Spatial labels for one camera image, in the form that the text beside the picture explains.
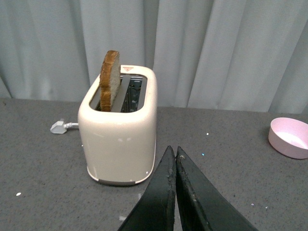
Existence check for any white power plug cable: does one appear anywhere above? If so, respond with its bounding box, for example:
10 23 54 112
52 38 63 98
50 120 79 134

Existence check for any pink bowl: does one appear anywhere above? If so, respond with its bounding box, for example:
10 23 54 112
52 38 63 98
268 117 308 159

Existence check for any cream two-slot toaster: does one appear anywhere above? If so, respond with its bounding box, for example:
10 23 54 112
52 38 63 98
77 65 157 185

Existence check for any toasted bread slice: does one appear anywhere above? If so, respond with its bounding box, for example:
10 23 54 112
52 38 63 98
99 50 120 112

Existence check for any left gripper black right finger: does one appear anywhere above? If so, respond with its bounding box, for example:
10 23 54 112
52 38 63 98
176 146 257 231

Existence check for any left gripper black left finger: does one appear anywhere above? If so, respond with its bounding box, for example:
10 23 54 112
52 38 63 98
119 146 176 231

